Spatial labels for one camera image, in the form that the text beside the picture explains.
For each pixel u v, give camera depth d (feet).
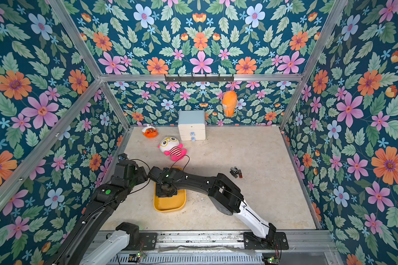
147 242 2.42
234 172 3.15
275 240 2.09
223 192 1.79
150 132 3.64
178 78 2.98
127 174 1.89
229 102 3.16
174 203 2.77
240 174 3.14
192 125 3.35
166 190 2.14
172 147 3.31
